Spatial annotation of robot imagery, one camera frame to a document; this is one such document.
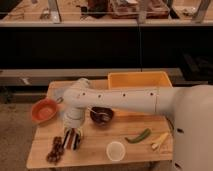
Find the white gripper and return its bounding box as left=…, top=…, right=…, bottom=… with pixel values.
left=63, top=113, right=84, bottom=128

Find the yellow corn piece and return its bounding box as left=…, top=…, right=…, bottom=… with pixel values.
left=151, top=132, right=169, bottom=150

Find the dark brown bowl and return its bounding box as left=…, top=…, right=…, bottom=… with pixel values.
left=90, top=107, right=114, bottom=126

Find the orange plastic bowl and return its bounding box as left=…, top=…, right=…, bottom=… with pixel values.
left=31, top=98, right=59, bottom=124

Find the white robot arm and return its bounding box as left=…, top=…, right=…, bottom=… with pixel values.
left=63, top=78, right=213, bottom=171

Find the wooden table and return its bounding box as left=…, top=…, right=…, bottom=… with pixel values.
left=26, top=79, right=174, bottom=170

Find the yellow plastic bin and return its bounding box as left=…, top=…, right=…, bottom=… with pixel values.
left=108, top=71, right=172, bottom=89

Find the white paper cup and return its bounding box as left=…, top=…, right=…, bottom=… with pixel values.
left=106, top=141, right=126, bottom=162

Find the metal spoon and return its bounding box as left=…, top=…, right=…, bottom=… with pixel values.
left=88, top=108, right=109, bottom=116

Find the dark grape bunch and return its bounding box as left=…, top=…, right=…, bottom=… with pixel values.
left=46, top=137, right=64, bottom=164

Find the green pepper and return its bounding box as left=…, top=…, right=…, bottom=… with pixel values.
left=125, top=128, right=151, bottom=144

